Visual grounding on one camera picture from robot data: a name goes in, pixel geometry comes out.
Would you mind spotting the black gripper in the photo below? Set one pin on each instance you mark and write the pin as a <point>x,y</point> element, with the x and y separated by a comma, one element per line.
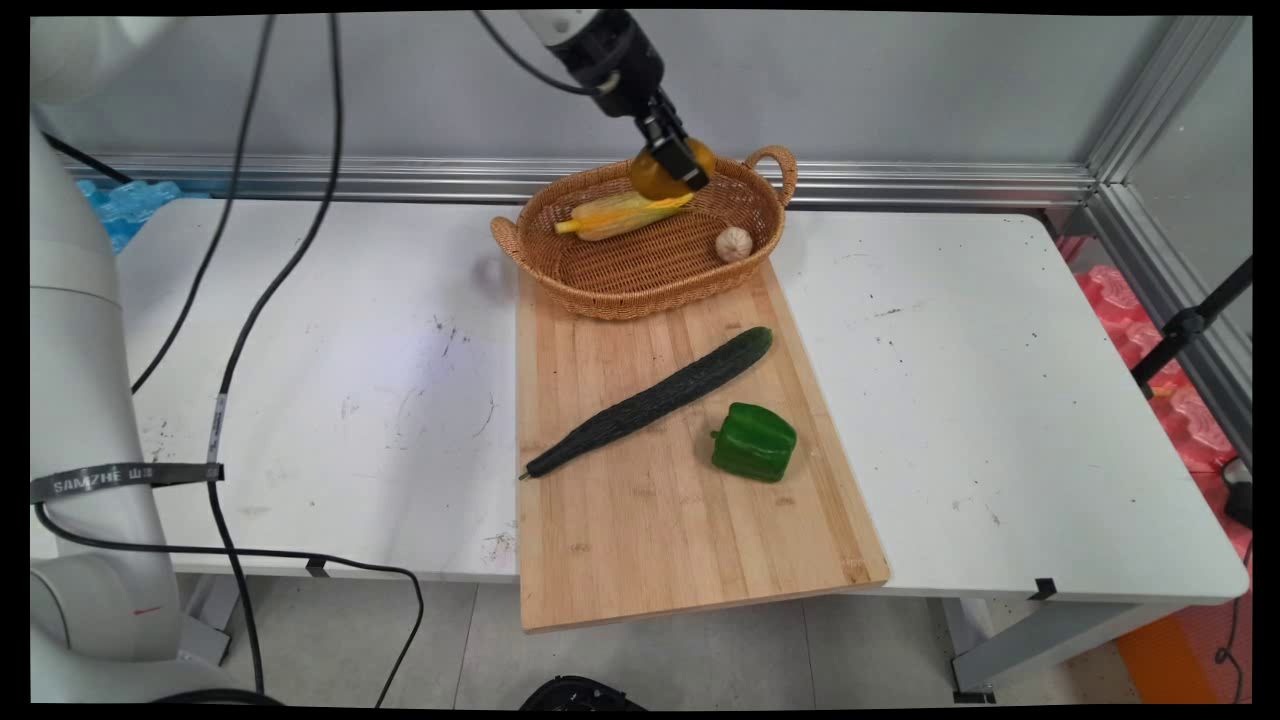
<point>615,60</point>

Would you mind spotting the orange brown round fruit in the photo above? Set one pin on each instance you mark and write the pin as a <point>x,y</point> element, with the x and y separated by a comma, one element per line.
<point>650,180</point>

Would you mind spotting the yellow corn cob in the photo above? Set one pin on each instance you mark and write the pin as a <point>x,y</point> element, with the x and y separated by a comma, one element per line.
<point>620,215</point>

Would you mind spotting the white garlic bulb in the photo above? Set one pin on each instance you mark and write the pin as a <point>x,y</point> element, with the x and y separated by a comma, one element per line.
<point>733,244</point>

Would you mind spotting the woven wicker basket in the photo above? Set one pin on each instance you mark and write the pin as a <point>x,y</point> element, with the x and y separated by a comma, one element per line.
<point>650,270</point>

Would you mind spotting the dark green cucumber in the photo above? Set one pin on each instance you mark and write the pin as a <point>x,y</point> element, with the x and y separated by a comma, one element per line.
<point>650,400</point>

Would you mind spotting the green bell pepper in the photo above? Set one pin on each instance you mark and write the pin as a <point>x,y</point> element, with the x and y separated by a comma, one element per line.
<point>754,443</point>

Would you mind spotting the wooden cutting board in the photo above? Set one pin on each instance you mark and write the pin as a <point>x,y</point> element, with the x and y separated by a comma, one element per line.
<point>660,500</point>

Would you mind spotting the blue foam mat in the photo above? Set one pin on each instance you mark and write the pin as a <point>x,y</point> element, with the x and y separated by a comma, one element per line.
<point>130,205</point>

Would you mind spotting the black table edge clip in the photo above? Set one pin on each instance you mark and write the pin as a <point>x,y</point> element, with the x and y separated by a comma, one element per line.
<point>318,566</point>
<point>1045,589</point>

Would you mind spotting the black tripod stand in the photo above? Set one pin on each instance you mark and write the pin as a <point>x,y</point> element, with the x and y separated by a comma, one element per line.
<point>1185,325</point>

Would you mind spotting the black round object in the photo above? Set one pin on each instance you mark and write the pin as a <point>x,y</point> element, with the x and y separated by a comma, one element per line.
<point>580,693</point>

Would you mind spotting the red foam mat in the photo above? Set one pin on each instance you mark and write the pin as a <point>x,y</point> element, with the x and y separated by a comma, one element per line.
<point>1190,420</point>

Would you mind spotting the grey table leg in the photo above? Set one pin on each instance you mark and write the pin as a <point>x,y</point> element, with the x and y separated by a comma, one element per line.
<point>205,615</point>
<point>1050,640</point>

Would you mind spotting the black power adapter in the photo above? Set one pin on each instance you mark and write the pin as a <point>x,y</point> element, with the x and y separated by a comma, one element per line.
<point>1240,500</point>

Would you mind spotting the orange floor tape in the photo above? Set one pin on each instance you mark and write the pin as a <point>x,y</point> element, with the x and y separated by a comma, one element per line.
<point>1165,665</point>

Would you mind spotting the aluminium frame rail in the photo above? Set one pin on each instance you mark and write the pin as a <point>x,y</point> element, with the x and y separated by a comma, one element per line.
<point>900,183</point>

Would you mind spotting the aluminium frame post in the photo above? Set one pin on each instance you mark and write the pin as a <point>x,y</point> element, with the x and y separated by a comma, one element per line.
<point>1165,200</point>

